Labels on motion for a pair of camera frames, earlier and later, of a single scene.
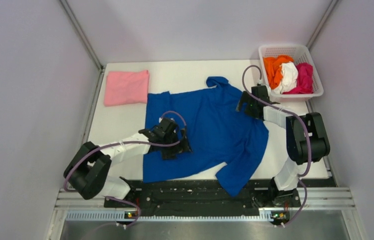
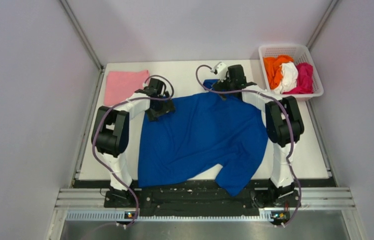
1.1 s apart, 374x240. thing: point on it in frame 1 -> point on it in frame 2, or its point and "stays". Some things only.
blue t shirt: (217, 134) stays
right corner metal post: (323, 21) stays
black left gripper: (169, 154) -> (167, 107)
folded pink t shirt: (126, 87) stays
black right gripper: (244, 99) -> (220, 84)
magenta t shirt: (305, 84) stays
